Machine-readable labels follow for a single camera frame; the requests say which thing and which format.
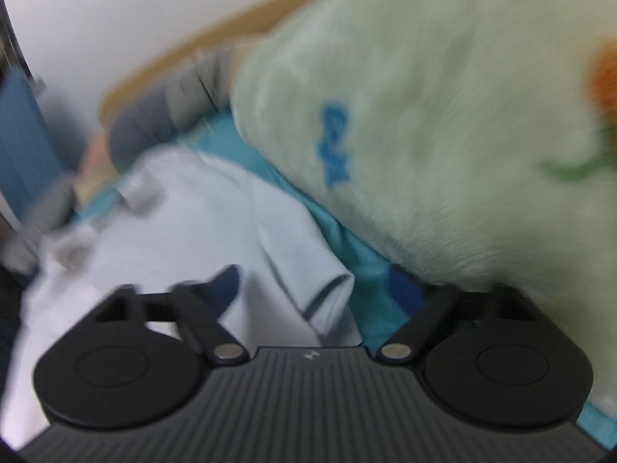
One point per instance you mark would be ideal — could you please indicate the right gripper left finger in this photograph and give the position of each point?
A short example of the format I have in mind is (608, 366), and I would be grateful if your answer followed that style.
(194, 307)

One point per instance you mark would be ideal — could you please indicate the white t-shirt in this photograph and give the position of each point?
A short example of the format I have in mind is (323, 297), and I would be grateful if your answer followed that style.
(185, 216)

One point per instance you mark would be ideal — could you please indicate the blue covered chair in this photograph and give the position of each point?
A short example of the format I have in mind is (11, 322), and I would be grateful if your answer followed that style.
(29, 159)

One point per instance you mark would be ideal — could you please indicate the cyan patterned bed sheet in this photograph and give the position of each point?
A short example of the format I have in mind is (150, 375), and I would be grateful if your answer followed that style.
(337, 404)

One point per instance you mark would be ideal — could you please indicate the light green fleece blanket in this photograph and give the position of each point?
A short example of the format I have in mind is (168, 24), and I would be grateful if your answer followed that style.
(470, 141)

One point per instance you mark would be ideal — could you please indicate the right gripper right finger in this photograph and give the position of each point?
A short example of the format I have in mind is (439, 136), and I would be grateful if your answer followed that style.
(449, 311)

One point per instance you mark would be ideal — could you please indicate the plaid grey beige pillow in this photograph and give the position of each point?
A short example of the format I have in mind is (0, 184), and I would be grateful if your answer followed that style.
(156, 117)

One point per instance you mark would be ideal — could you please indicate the mustard yellow headboard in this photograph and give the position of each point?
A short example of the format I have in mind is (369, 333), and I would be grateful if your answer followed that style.
(254, 20)

